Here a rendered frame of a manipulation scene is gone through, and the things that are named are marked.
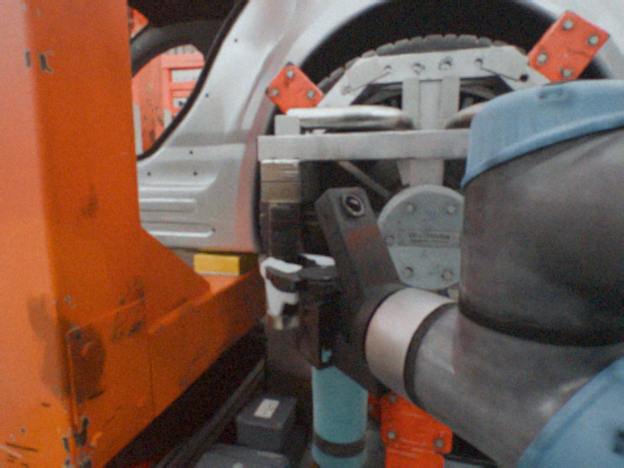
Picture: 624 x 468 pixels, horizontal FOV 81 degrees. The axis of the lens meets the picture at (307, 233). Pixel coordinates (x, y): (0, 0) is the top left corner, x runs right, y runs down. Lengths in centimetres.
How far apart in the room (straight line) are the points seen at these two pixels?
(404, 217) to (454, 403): 30
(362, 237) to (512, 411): 17
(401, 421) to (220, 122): 78
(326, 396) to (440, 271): 25
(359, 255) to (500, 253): 14
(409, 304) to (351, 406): 36
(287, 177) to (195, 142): 63
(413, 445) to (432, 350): 54
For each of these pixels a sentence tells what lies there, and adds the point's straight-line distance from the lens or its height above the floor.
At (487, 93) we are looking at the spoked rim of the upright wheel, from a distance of 74.
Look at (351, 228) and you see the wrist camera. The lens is 32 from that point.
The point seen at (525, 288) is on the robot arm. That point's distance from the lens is 19.
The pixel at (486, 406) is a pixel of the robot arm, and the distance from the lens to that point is 22.
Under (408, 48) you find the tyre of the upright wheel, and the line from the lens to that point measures 74.
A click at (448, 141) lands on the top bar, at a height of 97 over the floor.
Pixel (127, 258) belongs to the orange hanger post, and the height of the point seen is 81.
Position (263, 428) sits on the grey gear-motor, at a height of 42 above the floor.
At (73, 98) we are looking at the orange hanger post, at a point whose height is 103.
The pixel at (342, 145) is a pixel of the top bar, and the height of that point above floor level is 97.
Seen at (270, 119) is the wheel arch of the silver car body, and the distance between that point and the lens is 93.
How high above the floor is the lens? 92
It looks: 8 degrees down
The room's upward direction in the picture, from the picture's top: straight up
